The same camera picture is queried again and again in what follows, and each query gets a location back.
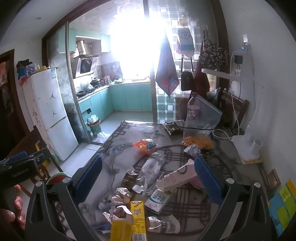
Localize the dark wooden cabinet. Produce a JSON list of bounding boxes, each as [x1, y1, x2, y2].
[[0, 49, 25, 160]]

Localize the black range hood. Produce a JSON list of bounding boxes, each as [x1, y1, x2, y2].
[[70, 54, 99, 79]]

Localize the purple label plastic bottle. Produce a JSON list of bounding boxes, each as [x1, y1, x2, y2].
[[186, 92, 201, 122]]

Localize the green rimmed red waste bin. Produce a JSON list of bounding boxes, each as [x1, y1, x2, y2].
[[45, 172, 67, 186]]

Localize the white refrigerator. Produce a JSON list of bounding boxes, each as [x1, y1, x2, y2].
[[23, 68, 79, 161]]

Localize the dark wooden chair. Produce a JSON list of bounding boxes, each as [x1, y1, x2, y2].
[[217, 88, 250, 135]]

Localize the carved wooden chair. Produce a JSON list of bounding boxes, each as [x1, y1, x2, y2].
[[5, 125, 66, 197]]

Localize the green kitchen bin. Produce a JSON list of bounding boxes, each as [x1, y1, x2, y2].
[[87, 115, 102, 137]]

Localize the black cloth bundle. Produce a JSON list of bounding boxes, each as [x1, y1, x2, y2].
[[17, 60, 33, 70]]

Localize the white desk lamp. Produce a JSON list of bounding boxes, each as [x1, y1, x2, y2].
[[201, 68, 263, 162]]

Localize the white cable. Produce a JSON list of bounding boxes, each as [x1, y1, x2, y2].
[[212, 52, 242, 141]]

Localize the crumpled paper ball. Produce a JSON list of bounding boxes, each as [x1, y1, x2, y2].
[[112, 187, 131, 205]]

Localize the blue and red hanging towel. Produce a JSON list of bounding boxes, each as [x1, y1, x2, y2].
[[155, 30, 180, 98]]

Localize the black hanging bag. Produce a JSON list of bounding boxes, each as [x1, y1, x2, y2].
[[181, 71, 193, 91]]

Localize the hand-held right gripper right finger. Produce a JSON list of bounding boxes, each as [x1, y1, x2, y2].
[[194, 156, 271, 241]]

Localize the yellow drink carton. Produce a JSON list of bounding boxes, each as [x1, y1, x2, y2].
[[130, 200, 147, 241]]

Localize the opened yellow carton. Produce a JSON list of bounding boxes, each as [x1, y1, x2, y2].
[[109, 205, 134, 241]]

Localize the patterned tablecloth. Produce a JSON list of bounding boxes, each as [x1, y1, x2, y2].
[[76, 120, 271, 241]]

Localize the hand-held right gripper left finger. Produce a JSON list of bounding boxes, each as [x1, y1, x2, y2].
[[25, 155, 103, 241]]

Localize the orange peels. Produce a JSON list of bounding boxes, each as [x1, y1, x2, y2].
[[183, 136, 214, 150]]

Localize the pink milk carton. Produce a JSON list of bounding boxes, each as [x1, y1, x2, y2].
[[156, 159, 204, 192]]

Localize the white plastic bag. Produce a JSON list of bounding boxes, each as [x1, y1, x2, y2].
[[95, 132, 112, 143]]

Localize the patterned glass partition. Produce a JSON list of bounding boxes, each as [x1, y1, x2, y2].
[[143, 0, 221, 123]]

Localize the dark red hanging garment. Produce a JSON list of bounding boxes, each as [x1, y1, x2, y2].
[[194, 67, 211, 100]]

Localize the letter print dark bag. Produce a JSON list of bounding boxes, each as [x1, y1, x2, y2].
[[199, 39, 229, 70]]

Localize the printed plastic wrapper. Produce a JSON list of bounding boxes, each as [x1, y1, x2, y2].
[[147, 214, 181, 234]]

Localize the colourful sticky notes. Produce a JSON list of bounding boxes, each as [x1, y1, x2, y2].
[[268, 178, 296, 235]]

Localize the teal kitchen cabinets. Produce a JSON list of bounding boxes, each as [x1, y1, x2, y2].
[[77, 83, 153, 121]]

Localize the blue and white milk carton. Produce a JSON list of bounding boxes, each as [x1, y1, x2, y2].
[[144, 189, 171, 215]]

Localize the yellow toy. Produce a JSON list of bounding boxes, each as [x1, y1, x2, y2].
[[35, 142, 50, 179]]

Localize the white smiley face bag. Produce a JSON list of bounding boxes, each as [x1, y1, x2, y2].
[[176, 27, 195, 56]]

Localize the black cable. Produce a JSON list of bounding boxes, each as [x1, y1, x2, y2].
[[162, 122, 223, 131]]

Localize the teal wall cabinets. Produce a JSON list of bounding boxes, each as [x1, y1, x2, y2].
[[58, 28, 112, 54]]

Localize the white crumpled tissue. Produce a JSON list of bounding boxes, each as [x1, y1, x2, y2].
[[184, 144, 201, 157]]

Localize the crushed clear plastic bottle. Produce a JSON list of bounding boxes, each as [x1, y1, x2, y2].
[[133, 152, 165, 194]]

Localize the person's left hand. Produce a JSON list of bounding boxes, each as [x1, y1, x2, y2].
[[0, 184, 26, 230]]

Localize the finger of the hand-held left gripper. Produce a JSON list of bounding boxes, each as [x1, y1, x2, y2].
[[0, 151, 28, 165]]

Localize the dark brown snack packet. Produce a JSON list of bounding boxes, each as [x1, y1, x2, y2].
[[121, 171, 139, 192]]

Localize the clear zip plastic bag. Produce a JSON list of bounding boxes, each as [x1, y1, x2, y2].
[[183, 95, 223, 139]]

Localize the black striped snack packet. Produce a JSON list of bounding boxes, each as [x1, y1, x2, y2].
[[164, 120, 185, 135]]

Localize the orange snack packet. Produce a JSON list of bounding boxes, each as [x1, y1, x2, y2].
[[133, 138, 159, 155]]

